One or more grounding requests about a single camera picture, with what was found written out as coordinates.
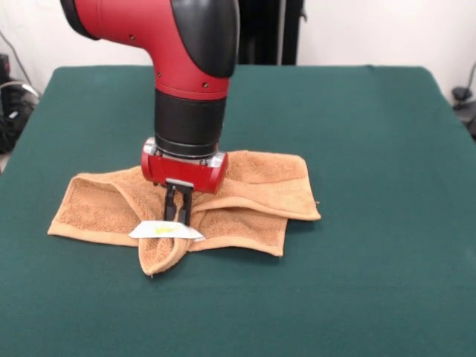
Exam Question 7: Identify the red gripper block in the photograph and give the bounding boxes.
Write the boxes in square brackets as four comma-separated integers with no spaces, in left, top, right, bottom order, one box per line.
[140,136,229,227]

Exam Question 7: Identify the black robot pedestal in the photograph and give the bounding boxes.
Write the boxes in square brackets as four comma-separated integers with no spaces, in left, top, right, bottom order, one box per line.
[236,0,308,67]

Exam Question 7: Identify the tan terry towel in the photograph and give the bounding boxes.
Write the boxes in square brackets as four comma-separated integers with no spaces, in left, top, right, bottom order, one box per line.
[47,149,322,278]

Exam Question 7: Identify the grey cable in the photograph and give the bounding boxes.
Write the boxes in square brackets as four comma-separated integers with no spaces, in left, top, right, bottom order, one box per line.
[0,29,42,101]

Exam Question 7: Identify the dark green table cloth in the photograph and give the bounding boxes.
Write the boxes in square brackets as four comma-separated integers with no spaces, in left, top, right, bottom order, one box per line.
[0,65,476,357]

